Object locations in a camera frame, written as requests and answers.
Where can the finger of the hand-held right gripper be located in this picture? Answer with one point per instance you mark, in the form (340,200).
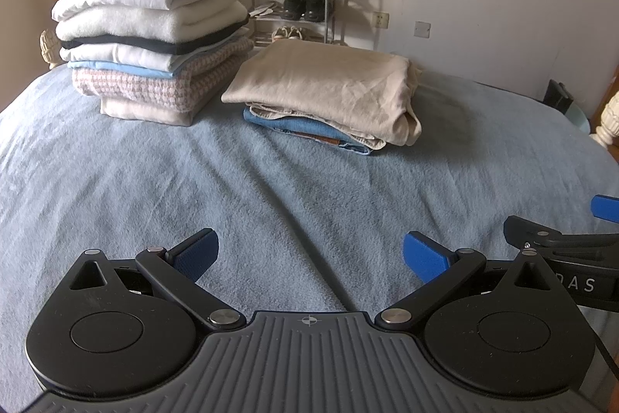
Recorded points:
(607,207)
(546,236)

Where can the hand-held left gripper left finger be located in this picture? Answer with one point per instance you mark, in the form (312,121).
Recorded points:
(198,256)

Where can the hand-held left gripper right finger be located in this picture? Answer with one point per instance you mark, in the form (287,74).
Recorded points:
(425,258)

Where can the beige pants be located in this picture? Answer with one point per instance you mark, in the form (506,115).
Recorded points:
(324,89)

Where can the grey-blue fleece blanket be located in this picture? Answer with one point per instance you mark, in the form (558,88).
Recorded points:
(193,180)

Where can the pale green basin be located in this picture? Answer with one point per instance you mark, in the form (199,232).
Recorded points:
(578,118)

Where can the black box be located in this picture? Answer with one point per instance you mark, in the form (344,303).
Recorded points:
(558,96)

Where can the cream folded cloth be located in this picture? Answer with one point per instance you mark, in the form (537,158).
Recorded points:
(145,112)

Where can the folded blue jeans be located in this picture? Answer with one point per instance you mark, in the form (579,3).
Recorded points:
(300,125)

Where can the light blue folded shirt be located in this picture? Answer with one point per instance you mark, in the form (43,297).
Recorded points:
(121,69)

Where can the white folded garment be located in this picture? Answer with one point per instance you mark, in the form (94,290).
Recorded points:
(121,56)

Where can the black folded garment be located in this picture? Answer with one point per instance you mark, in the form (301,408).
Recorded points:
(145,46)

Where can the white fleece sweater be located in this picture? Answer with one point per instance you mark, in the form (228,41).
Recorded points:
(145,23)

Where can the beige shoes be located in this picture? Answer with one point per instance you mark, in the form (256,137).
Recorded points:
(287,33)

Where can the white slippers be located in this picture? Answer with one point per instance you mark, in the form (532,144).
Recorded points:
(263,11)

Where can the black shoe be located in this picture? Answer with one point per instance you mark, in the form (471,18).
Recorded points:
(293,5)
(315,7)

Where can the metal shoe rack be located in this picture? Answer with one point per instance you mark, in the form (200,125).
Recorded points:
(331,6)

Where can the white wall socket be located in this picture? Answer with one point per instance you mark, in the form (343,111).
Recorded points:
(423,29)
(382,20)

